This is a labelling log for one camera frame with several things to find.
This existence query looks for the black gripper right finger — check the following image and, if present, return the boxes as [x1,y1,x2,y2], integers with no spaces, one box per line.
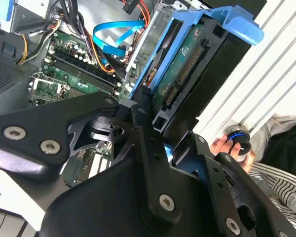
[171,130,262,237]

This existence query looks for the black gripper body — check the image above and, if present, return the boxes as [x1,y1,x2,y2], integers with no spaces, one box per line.
[38,148,296,237]

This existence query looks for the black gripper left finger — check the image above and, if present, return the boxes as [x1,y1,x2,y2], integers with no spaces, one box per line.
[0,85,183,224]

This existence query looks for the round black blue-ringed tool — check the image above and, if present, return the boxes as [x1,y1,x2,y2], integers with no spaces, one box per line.
[223,125,252,157]

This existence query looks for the hard disk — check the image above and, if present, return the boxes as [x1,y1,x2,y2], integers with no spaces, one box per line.
[129,6,265,161]

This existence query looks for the person hand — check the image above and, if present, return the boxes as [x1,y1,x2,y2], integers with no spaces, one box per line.
[209,137,257,174]

